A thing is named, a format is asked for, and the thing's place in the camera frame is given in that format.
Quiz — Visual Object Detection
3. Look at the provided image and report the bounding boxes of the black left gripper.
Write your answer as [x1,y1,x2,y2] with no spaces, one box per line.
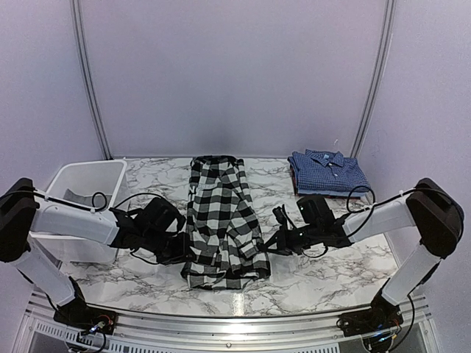
[142,228,196,265]

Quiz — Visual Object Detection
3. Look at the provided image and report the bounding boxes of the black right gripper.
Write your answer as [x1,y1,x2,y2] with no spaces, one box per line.
[261,223,322,256]

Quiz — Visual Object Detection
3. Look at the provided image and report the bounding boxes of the black white checkered shirt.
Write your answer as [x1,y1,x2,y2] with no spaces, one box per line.
[181,156,271,290]

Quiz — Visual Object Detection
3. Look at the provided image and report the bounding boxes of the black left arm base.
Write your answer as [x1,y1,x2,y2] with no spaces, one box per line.
[53,290,118,335]

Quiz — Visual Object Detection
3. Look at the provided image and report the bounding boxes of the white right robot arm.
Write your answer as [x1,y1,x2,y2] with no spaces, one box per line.
[261,178,464,329]

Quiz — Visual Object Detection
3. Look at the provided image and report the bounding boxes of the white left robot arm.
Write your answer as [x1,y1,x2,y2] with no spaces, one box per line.
[1,178,189,327]

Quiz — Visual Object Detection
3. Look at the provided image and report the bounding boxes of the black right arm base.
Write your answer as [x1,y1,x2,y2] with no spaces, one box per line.
[336,285,404,337]

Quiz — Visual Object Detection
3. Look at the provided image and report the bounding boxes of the folded blue checkered shirt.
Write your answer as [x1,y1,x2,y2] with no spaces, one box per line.
[288,149,370,196]

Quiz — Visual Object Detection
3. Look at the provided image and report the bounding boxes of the grey cloth in bin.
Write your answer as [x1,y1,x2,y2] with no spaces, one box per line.
[63,189,111,210]

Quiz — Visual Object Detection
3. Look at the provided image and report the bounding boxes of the white plastic bin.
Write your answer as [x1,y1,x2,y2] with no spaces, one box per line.
[31,160,130,264]

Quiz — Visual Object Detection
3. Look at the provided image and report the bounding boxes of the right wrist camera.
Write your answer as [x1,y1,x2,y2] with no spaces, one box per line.
[272,204,297,229]

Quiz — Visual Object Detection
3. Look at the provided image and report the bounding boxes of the aluminium front frame rail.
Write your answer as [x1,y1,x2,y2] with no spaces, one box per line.
[13,292,441,352]

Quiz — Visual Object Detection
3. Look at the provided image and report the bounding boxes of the right aluminium wall post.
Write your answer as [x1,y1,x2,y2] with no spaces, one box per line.
[350,0,397,158]

